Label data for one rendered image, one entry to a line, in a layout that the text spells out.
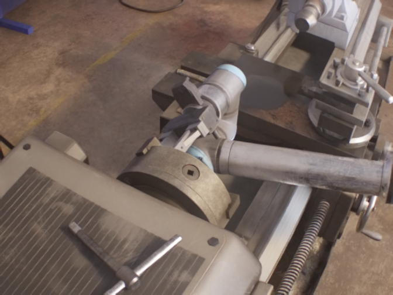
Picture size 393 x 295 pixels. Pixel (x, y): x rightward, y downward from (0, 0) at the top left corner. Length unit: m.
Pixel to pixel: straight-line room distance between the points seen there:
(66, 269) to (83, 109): 2.38
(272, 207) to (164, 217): 0.72
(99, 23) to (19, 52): 0.74
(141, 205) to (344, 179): 0.54
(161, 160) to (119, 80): 2.26
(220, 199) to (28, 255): 0.45
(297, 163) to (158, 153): 0.33
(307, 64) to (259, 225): 1.04
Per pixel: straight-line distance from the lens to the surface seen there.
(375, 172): 1.09
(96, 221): 0.70
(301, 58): 2.21
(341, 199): 1.55
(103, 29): 3.80
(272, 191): 1.41
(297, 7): 2.02
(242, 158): 1.14
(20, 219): 0.73
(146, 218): 0.70
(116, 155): 2.66
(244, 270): 0.69
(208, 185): 0.94
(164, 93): 1.64
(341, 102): 1.37
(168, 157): 0.95
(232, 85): 1.19
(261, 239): 1.31
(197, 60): 1.81
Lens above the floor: 1.90
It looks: 44 degrees down
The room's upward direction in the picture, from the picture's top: 4 degrees clockwise
